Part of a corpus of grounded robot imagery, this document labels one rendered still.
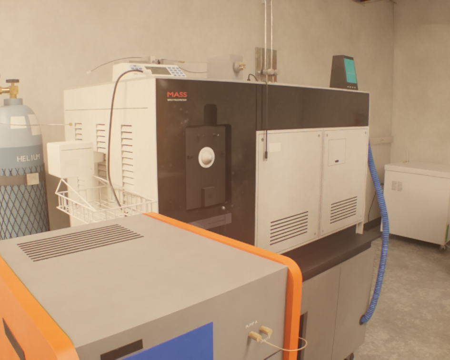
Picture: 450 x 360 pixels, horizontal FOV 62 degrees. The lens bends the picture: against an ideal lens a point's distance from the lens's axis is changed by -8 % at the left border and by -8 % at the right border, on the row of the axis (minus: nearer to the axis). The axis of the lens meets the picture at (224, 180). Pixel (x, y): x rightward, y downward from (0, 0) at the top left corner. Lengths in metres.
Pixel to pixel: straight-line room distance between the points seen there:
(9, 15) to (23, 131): 0.67
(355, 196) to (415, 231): 2.41
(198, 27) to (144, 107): 1.61
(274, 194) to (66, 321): 1.11
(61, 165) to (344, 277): 1.28
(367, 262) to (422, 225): 2.27
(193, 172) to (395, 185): 3.32
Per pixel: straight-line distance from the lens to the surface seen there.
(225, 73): 1.66
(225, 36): 2.86
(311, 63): 3.59
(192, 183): 1.21
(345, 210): 1.91
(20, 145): 1.75
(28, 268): 0.63
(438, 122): 4.82
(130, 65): 1.52
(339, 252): 1.83
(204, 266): 0.59
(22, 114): 1.78
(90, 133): 1.48
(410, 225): 4.34
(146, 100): 1.14
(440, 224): 4.23
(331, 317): 1.91
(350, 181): 1.91
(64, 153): 1.31
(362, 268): 2.04
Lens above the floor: 1.35
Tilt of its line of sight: 10 degrees down
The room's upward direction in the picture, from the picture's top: straight up
